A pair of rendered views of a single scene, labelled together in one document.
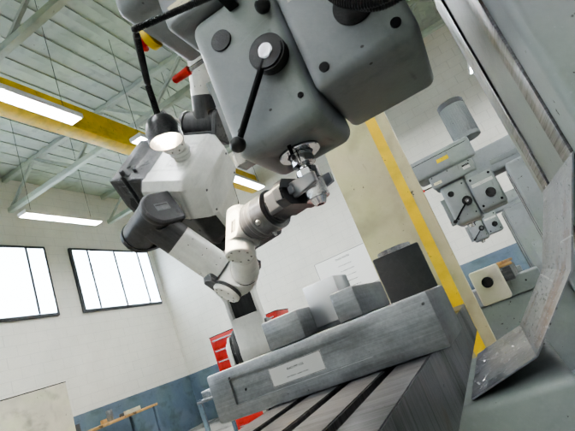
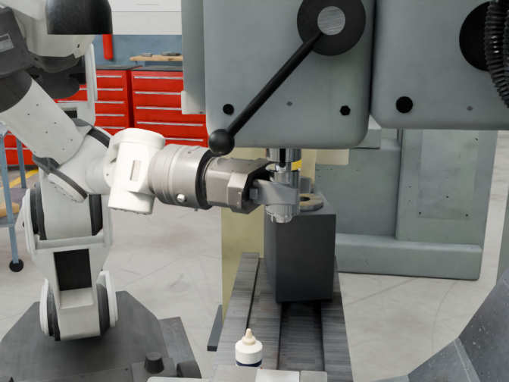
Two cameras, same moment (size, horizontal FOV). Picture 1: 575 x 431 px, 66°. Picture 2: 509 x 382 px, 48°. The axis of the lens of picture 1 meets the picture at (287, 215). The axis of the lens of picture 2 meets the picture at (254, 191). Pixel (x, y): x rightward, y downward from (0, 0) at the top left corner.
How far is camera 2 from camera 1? 53 cm
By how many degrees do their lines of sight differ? 35
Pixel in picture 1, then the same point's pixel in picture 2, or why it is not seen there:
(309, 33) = (409, 35)
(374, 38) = (491, 108)
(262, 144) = (252, 143)
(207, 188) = not seen: hidden behind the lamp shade
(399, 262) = (305, 228)
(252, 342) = (65, 214)
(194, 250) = (36, 124)
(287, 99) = (323, 104)
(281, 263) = not seen: outside the picture
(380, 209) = not seen: hidden behind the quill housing
